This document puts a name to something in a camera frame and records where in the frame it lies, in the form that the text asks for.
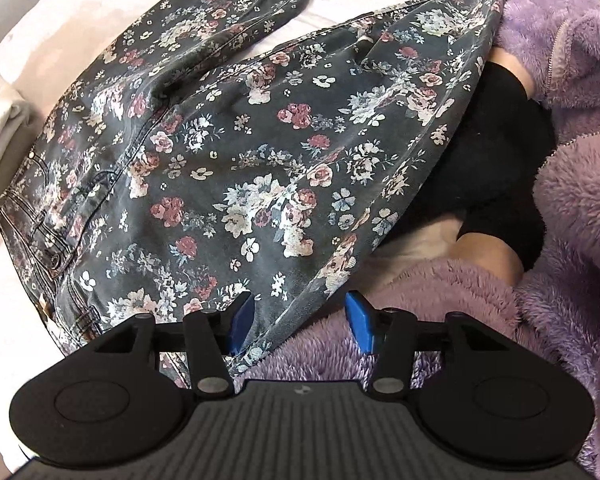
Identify person's leg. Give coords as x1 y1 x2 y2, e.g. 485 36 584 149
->
452 47 538 283

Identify dark floral pants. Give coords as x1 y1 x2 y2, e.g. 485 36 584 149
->
0 0 521 378

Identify purple fleece robe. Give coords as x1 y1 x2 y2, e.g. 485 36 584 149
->
235 0 600 471

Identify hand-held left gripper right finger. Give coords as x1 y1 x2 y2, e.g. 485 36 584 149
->
344 291 536 396

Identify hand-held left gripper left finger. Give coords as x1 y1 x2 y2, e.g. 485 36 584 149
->
67 291 256 396

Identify black legwear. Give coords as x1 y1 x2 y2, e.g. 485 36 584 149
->
370 57 556 273

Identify folded white cloth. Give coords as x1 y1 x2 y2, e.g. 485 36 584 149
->
0 72 33 196

